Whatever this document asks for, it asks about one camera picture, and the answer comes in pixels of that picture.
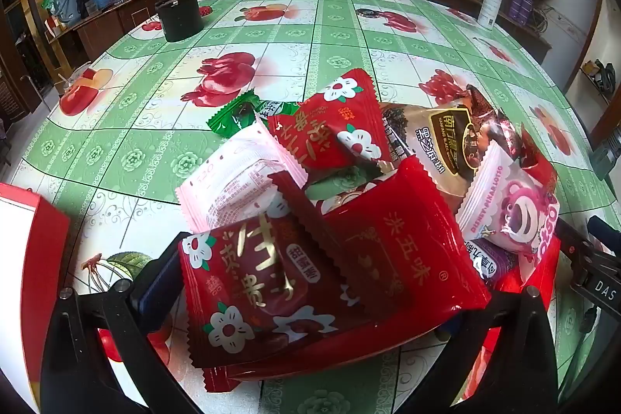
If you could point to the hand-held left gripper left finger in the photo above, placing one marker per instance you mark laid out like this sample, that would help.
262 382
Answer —
155 283

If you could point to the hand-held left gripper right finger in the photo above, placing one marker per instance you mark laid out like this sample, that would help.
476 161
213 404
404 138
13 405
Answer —
519 346

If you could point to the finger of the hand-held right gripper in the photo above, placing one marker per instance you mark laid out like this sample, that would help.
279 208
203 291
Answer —
577 239

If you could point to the red floral snack packet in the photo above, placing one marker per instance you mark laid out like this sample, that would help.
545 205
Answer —
242 288
320 128

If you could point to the plain red snack packet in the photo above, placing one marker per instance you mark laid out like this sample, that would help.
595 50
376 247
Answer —
402 249

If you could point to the dark maroon snack packet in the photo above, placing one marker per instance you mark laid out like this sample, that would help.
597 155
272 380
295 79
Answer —
490 103

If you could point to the brown gold snack packet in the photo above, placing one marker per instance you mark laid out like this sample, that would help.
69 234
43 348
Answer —
436 142

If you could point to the pink bear snack packet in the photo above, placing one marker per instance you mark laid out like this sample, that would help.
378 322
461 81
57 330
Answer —
514 200

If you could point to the purple snack packet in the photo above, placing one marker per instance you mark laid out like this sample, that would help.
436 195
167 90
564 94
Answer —
495 259

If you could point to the pale pink snack packet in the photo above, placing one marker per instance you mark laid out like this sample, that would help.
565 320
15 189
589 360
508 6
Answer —
228 186

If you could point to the red cardboard box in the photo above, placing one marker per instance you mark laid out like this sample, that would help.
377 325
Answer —
29 273

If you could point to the green snack packet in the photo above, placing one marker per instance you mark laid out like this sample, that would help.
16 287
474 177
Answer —
237 115

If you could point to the purple bottle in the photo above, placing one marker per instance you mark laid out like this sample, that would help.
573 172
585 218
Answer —
526 4
515 4

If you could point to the wooden sideboard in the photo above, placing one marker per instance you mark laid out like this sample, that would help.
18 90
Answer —
106 26

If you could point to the black plastic pot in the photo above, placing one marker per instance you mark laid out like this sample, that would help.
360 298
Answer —
177 18

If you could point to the green fruit-print tablecloth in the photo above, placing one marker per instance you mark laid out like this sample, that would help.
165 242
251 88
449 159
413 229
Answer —
310 50

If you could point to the grey kettle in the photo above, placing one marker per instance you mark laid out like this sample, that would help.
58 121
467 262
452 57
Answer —
65 4

